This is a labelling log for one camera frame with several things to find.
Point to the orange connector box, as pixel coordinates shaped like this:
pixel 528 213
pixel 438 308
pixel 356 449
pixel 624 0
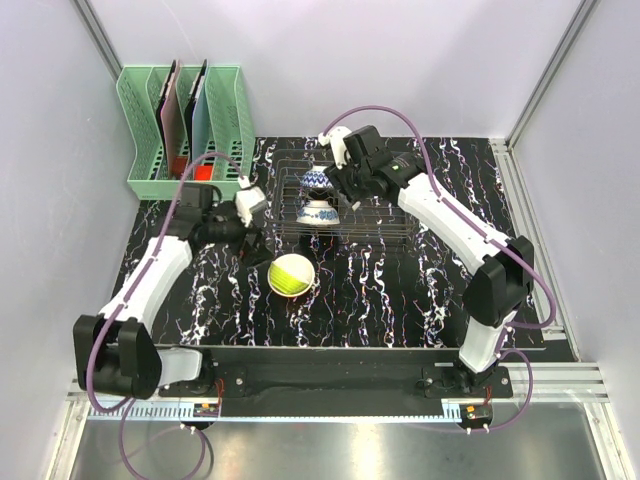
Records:
pixel 207 409
pixel 479 413

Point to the blue zigzag pattern bowl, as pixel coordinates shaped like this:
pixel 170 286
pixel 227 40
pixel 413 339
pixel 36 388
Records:
pixel 316 180

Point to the right orange connector box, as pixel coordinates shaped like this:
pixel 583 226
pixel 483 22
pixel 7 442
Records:
pixel 479 413

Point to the green patterned bowl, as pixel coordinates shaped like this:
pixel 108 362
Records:
pixel 291 275

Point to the aluminium frame rail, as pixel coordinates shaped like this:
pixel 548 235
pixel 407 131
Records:
pixel 547 381

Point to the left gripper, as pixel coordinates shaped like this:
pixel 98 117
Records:
pixel 259 251

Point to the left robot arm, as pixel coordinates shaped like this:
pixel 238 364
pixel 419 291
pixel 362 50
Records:
pixel 114 351

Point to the light blue board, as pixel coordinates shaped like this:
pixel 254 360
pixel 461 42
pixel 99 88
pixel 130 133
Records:
pixel 195 115

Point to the dark red block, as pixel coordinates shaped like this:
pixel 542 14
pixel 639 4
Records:
pixel 179 165

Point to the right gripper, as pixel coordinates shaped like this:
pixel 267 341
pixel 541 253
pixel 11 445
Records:
pixel 337 176

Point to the green plastic file organizer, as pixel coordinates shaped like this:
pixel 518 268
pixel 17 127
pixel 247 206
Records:
pixel 229 125

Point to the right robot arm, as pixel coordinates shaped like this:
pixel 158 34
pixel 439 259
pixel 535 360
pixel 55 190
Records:
pixel 499 266

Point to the blue floral white bowl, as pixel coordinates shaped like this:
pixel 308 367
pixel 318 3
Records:
pixel 318 213

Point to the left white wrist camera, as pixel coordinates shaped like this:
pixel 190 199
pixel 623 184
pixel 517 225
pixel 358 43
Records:
pixel 249 202

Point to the wire dish rack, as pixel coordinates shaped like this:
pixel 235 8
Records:
pixel 375 221

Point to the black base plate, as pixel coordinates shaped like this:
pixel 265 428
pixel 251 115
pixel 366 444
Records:
pixel 320 405

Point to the left orange connector box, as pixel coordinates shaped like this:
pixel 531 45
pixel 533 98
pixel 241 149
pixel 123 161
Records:
pixel 207 409

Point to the black marble pattern mat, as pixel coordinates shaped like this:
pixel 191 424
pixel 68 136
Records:
pixel 364 295

